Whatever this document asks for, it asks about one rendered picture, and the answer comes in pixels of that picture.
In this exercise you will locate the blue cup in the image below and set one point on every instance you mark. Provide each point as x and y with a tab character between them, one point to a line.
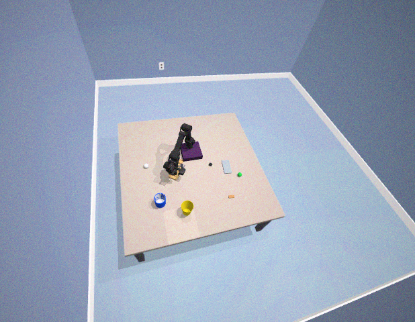
160	200

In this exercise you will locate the wooden toy catapult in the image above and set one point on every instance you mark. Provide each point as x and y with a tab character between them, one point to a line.
175	177

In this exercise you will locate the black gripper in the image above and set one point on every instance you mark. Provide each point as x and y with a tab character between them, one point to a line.
181	170

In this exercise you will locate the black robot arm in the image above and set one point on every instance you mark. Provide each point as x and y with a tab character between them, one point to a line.
175	154

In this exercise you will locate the grey flat bar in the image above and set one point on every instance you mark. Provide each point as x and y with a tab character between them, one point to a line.
226	167

